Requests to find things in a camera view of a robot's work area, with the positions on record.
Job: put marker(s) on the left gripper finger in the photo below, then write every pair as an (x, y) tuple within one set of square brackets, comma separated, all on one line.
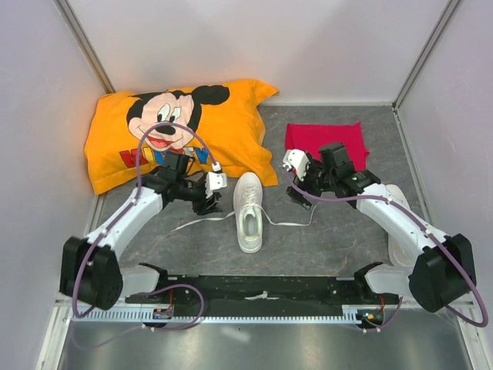
[(212, 199), (211, 209)]

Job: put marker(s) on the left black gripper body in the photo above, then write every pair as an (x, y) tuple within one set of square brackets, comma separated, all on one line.
[(193, 191)]

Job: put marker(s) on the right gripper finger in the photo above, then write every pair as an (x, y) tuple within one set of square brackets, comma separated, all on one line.
[(302, 201), (294, 194)]

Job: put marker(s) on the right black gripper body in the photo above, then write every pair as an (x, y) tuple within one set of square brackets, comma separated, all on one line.
[(316, 179)]

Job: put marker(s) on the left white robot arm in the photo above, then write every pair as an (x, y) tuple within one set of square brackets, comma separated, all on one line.
[(90, 269)]

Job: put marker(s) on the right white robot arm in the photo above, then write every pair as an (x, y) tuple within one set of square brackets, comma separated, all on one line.
[(439, 268)]

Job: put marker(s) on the red folded cloth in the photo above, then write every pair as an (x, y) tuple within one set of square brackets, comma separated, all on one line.
[(311, 137)]

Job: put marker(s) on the orange Mickey Mouse pillow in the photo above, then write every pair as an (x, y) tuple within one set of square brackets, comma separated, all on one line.
[(208, 123)]

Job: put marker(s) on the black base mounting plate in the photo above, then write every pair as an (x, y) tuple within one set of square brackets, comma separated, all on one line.
[(275, 294)]

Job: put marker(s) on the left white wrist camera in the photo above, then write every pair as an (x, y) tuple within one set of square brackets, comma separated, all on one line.
[(216, 181)]

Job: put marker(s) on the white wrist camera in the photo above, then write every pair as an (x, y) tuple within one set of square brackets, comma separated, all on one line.
[(216, 181), (296, 161)]

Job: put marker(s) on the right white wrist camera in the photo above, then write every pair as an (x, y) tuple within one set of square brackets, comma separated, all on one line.
[(296, 161)]

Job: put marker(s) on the grey slotted cable duct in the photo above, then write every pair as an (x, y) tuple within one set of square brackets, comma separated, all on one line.
[(140, 314)]

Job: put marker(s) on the aluminium rail frame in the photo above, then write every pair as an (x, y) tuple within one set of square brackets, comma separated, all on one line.
[(394, 336)]

